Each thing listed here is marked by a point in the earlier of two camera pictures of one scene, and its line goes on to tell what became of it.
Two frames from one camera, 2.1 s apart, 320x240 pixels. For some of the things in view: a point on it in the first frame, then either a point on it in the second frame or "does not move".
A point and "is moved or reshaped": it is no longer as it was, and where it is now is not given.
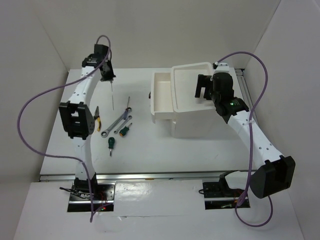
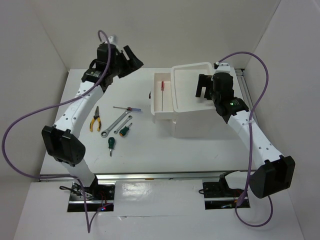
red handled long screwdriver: [112, 93] → [162, 88]
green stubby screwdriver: [111, 143] does not move
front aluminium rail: [159, 176] does not move
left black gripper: [110, 75] → [131, 65]
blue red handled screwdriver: [125, 114] is moved or reshaped
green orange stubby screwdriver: [125, 129] does not move
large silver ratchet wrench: [105, 133] does not move
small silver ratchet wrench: [129, 117] does not move
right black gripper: [203, 81] does not move
